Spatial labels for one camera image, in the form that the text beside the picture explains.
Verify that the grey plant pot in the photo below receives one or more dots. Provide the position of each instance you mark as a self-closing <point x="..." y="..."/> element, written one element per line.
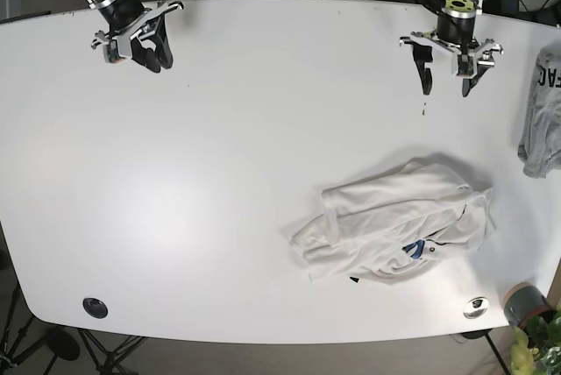
<point x="525" y="301"/>

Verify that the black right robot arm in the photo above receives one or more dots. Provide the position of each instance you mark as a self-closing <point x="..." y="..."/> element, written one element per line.
<point x="136" y="32"/>

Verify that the green potted plant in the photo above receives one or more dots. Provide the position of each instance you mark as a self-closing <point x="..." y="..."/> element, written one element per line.
<point x="537" y="347"/>

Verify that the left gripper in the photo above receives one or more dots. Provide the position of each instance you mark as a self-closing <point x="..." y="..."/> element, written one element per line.
<point x="454" y="36"/>

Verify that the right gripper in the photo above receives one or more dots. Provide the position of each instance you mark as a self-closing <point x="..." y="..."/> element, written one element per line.
<point x="136" y="32"/>

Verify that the white printed T-shirt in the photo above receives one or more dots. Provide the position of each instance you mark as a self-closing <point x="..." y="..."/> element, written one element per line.
<point x="397" y="225"/>

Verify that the black table grommet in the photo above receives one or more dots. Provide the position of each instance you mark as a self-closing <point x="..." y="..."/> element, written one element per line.
<point x="95" y="308"/>

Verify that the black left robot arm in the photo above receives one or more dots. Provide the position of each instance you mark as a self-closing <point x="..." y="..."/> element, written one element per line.
<point x="433" y="6"/>

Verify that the grey T-shirt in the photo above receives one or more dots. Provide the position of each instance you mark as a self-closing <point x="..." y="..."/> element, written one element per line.
<point x="539" y="147"/>

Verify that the silver table grommet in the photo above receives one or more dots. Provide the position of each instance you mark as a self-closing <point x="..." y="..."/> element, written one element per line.
<point x="475" y="308"/>

